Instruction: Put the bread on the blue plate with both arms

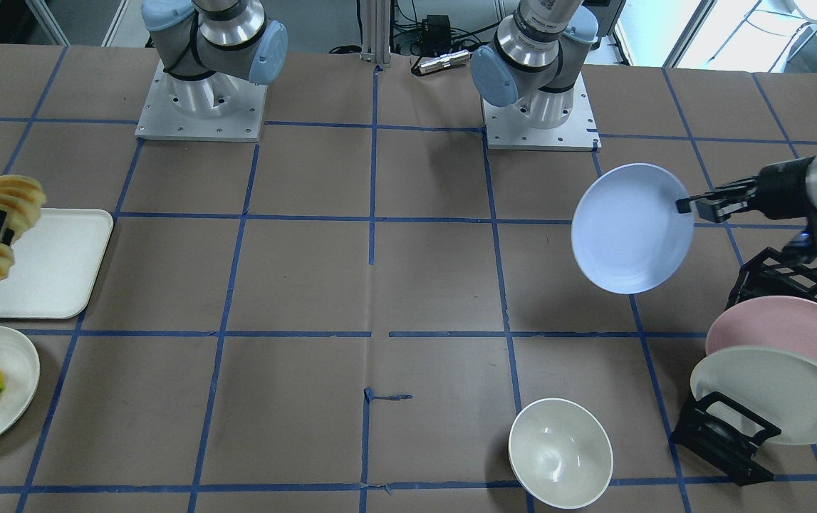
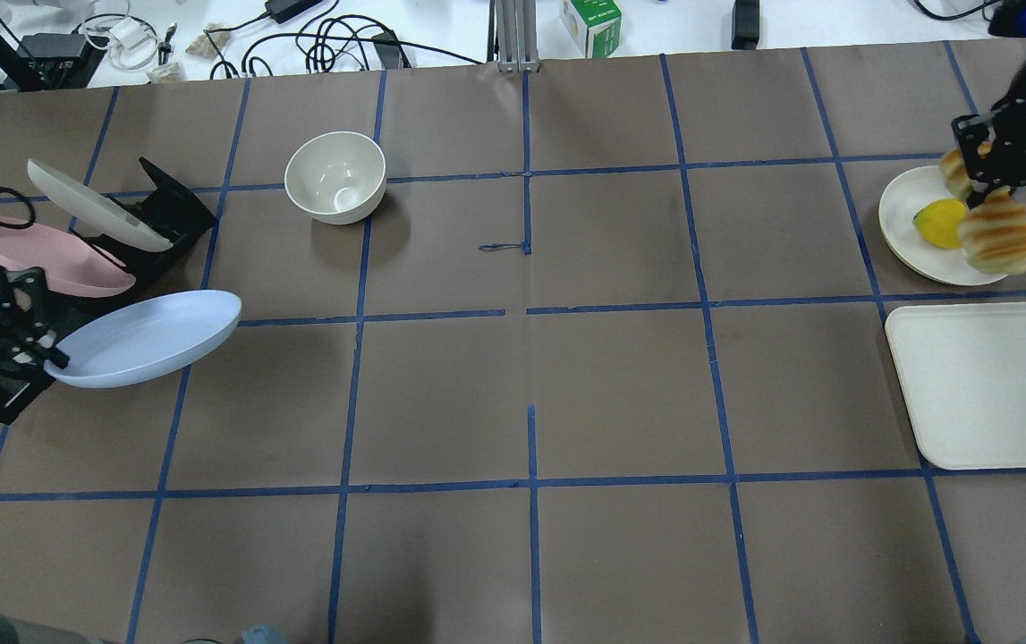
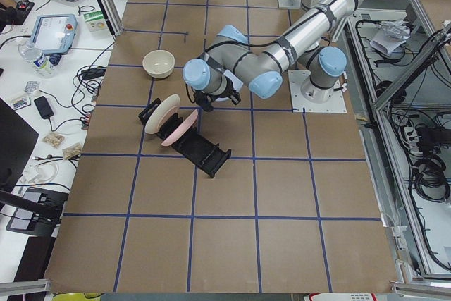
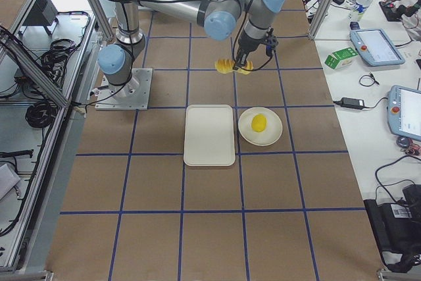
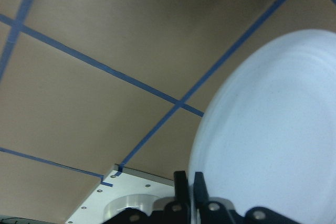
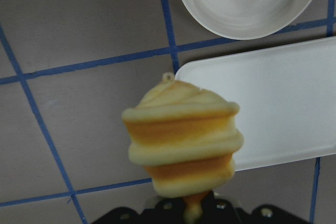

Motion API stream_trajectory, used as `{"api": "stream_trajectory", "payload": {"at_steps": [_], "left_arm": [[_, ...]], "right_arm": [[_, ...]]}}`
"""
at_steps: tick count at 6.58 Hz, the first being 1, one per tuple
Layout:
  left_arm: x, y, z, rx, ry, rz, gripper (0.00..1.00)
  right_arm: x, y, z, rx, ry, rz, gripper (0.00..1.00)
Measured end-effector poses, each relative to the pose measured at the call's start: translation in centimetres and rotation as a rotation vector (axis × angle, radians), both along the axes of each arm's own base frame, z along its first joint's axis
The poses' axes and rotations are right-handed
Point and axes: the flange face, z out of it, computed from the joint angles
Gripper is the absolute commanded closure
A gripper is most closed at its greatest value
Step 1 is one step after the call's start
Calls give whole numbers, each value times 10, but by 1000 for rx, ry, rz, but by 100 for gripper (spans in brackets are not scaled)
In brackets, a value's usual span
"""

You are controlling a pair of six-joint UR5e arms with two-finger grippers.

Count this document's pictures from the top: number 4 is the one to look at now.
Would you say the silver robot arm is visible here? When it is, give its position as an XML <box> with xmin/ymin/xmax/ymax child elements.
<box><xmin>109</xmin><ymin>0</ymin><xmax>285</xmax><ymax>74</ymax></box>

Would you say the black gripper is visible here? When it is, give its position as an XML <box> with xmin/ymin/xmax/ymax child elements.
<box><xmin>233</xmin><ymin>28</ymin><xmax>278</xmax><ymax>67</ymax></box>

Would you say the green white carton box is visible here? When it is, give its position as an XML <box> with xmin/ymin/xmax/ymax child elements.
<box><xmin>324</xmin><ymin>47</ymin><xmax>358</xmax><ymax>70</ymax></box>

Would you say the black power adapter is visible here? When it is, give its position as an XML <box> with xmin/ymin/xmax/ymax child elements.
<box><xmin>341</xmin><ymin>97</ymin><xmax>365</xmax><ymax>110</ymax></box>

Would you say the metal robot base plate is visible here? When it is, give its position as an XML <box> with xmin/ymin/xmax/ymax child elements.
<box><xmin>95</xmin><ymin>68</ymin><xmax>153</xmax><ymax>111</ymax></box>

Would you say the white round plate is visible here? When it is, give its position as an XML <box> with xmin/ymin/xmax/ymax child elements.
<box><xmin>238</xmin><ymin>107</ymin><xmax>283</xmax><ymax>146</ymax></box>

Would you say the yellow lemon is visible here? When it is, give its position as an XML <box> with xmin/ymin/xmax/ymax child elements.
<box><xmin>251</xmin><ymin>113</ymin><xmax>267</xmax><ymax>132</ymax></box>

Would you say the yellow sliced bread loaf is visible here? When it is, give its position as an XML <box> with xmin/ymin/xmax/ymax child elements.
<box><xmin>214</xmin><ymin>59</ymin><xmax>254</xmax><ymax>74</ymax></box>

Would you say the clear water bottle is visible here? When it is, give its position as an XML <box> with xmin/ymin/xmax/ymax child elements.
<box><xmin>348</xmin><ymin>0</ymin><xmax>373</xmax><ymax>22</ymax></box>

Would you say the blue teach pendant upper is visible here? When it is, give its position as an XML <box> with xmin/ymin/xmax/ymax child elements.
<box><xmin>349</xmin><ymin>29</ymin><xmax>405</xmax><ymax>66</ymax></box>

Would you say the blue teach pendant lower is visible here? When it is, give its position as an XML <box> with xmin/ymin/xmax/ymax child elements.
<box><xmin>387</xmin><ymin>85</ymin><xmax>421</xmax><ymax>141</ymax></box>

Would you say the blue teach pendant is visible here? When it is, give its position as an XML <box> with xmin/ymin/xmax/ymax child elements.
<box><xmin>349</xmin><ymin>29</ymin><xmax>405</xmax><ymax>66</ymax></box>
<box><xmin>387</xmin><ymin>85</ymin><xmax>421</xmax><ymax>141</ymax></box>

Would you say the white rectangular tray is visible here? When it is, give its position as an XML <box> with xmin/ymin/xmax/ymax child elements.
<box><xmin>184</xmin><ymin>105</ymin><xmax>235</xmax><ymax>166</ymax></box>

